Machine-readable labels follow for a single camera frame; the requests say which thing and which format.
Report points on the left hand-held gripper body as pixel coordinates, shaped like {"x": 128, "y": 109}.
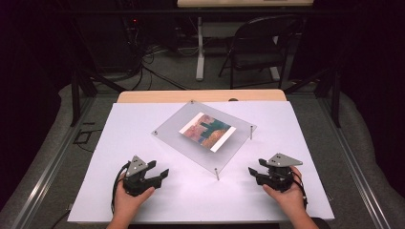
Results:
{"x": 137, "y": 178}

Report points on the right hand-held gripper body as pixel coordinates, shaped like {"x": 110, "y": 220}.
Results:
{"x": 280, "y": 178}

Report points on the clear acrylic picture frame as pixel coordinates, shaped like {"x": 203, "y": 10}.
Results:
{"x": 178, "y": 143}

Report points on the painting print card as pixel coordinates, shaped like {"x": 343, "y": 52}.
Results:
{"x": 208, "y": 131}

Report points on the person's right hand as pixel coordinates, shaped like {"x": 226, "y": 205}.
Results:
{"x": 291, "y": 200}

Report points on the person's left hand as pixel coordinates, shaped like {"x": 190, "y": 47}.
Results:
{"x": 125, "y": 205}

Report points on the white board sheet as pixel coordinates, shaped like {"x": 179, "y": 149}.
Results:
{"x": 127, "y": 133}

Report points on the wooden table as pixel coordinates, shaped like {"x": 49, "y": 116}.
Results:
{"x": 178, "y": 96}

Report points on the black metal stand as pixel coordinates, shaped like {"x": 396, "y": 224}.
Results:
{"x": 75, "y": 95}
{"x": 335, "y": 95}

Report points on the black folding chair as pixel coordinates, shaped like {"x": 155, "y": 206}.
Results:
{"x": 258, "y": 58}

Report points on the dark computer tower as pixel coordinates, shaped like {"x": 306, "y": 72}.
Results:
{"x": 105, "y": 44}

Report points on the black metal crossbar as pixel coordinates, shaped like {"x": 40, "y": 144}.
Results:
{"x": 127, "y": 11}

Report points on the white-legged desk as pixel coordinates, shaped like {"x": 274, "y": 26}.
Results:
{"x": 223, "y": 3}

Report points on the aluminium floor rail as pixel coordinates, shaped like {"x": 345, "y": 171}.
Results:
{"x": 356, "y": 178}
{"x": 47, "y": 171}

